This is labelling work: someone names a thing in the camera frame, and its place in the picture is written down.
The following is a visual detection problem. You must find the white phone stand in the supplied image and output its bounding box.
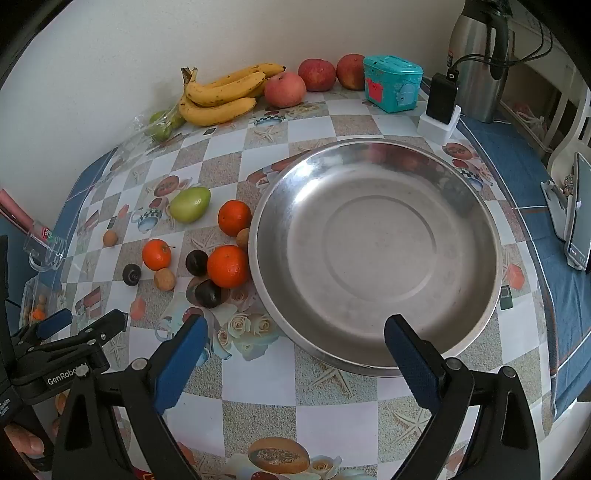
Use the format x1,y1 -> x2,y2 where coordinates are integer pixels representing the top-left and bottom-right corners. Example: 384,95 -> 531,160
540,180 -> 573,243

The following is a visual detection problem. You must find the clear plastic holder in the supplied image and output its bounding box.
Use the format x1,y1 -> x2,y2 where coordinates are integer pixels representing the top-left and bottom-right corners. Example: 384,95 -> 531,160
23,222 -> 65,273

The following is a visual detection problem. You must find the white chair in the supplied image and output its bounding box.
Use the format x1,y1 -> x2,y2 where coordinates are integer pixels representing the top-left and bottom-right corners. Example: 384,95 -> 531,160
547,88 -> 591,185

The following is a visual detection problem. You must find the pale red apple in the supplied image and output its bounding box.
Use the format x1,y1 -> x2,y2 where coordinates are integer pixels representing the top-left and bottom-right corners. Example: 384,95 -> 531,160
264,71 -> 307,109

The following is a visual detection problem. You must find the teal plastic box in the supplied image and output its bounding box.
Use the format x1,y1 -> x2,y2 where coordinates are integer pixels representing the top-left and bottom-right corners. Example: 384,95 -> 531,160
363,55 -> 424,114

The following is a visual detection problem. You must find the dark red apple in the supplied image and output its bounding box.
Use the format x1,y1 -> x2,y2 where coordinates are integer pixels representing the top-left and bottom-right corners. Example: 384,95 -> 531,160
298,58 -> 337,92
336,54 -> 368,90

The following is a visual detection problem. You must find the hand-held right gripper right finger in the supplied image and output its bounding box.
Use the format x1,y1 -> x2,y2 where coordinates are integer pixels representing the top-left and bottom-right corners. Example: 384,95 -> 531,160
384,315 -> 541,480

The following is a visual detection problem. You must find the pink bar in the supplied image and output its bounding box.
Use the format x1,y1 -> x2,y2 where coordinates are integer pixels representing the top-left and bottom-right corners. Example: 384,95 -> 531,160
0,188 -> 35,232

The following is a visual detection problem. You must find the bunch of yellow bananas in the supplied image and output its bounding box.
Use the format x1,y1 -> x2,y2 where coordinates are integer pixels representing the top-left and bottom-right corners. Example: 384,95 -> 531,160
178,63 -> 286,127

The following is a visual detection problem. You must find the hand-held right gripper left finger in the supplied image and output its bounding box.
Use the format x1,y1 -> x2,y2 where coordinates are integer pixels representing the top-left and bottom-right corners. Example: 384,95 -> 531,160
51,315 -> 209,480

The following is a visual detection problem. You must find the green mango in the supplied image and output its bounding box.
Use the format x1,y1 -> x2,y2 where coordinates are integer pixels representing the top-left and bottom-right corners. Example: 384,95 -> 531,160
168,187 -> 212,224

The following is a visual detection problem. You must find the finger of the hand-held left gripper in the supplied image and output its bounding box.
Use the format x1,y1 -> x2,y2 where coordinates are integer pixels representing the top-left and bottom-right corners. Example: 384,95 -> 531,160
69,310 -> 129,358
18,308 -> 74,344

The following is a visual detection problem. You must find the white shelf unit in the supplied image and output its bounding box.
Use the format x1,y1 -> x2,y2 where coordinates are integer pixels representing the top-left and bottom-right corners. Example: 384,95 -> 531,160
499,18 -> 591,153

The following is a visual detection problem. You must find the black power bank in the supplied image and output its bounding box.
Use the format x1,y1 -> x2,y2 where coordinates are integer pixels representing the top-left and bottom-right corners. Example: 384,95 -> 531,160
426,72 -> 460,124

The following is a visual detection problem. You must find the stainless steel basin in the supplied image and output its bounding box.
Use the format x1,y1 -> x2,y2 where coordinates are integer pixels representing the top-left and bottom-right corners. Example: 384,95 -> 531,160
248,137 -> 504,377

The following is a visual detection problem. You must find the bag of green fruits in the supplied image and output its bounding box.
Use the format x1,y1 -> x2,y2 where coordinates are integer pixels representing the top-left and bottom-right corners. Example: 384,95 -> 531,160
134,108 -> 185,144

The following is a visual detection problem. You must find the clear plastic container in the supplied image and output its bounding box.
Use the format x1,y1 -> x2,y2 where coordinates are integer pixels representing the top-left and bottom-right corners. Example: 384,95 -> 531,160
18,277 -> 52,324

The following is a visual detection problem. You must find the stainless steel thermos jug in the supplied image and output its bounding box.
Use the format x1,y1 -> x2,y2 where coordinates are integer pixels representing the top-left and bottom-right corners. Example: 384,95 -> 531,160
445,0 -> 515,123

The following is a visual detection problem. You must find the black cable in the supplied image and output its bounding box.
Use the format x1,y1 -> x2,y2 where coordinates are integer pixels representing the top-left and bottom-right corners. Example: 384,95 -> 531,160
445,18 -> 555,75

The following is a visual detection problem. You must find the person's left hand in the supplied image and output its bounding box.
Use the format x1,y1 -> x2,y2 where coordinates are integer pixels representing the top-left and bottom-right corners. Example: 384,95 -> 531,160
4,422 -> 47,460

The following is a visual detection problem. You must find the checked printed tablecloth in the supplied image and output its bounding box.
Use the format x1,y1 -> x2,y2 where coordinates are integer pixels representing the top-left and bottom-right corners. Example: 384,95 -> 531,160
46,88 -> 555,480

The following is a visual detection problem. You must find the smartphone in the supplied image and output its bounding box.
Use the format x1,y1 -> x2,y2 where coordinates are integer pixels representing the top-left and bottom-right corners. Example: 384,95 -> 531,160
564,152 -> 591,271

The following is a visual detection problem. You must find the orange tangerine with stem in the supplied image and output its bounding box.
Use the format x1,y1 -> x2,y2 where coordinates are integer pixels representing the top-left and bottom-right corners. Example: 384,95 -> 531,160
141,239 -> 176,271

